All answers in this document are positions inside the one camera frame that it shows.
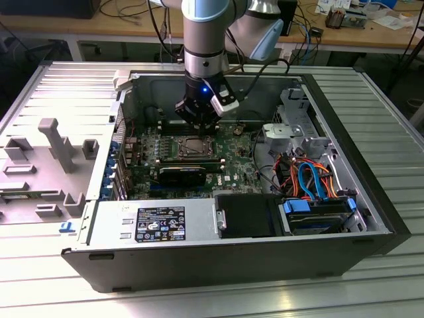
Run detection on black flat box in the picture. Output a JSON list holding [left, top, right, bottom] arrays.
[[0, 0, 101, 20]]

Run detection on black upright box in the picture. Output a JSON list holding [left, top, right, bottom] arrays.
[[279, 0, 299, 37]]

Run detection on orange yellow wire bundle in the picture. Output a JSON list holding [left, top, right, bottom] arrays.
[[288, 158, 344, 199]]

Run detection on thin black wire loop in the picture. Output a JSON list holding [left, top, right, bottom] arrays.
[[251, 129, 282, 195]]

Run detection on red black wire bundle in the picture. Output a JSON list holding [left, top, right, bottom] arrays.
[[274, 154, 293, 196]]

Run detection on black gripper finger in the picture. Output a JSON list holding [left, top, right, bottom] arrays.
[[175, 97, 203, 132], [202, 111, 222, 132]]

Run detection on black graphics card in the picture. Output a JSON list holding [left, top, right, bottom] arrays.
[[157, 164, 208, 189]]

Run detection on blue flat data wire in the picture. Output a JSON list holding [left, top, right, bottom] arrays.
[[297, 160, 316, 201], [309, 160, 332, 203]]

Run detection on silver disk bay cage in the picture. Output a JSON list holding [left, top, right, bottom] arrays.
[[261, 86, 335, 160]]

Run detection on white corner bracket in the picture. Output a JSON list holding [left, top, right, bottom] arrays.
[[112, 68, 136, 93]]

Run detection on brown coil transformer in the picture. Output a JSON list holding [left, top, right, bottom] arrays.
[[325, 8, 348, 30]]

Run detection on black camera cable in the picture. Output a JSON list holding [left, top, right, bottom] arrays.
[[237, 58, 292, 101]]

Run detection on long wooden desk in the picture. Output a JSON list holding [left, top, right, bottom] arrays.
[[0, 9, 424, 56]]

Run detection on CPU socket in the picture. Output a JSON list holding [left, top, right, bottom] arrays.
[[172, 134, 220, 160]]

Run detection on white camera box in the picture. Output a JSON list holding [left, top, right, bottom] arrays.
[[210, 86, 240, 117]]

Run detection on white papers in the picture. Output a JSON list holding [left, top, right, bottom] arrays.
[[372, 8, 417, 32]]

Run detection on black open PC case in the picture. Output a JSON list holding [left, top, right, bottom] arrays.
[[61, 68, 413, 294]]

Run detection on green motherboard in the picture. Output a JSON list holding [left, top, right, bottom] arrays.
[[124, 121, 268, 200]]

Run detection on hard disk in blue carrier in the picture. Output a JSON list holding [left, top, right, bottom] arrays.
[[277, 195, 358, 237]]

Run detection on grey parts rack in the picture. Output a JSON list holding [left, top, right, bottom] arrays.
[[0, 117, 100, 227]]

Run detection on metal socket cover frame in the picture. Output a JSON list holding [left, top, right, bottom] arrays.
[[178, 136, 216, 157]]

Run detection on thin blue cable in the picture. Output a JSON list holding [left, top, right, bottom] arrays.
[[296, 15, 317, 64]]

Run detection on silver power supply with label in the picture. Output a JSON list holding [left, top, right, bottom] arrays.
[[78, 197, 220, 248]]

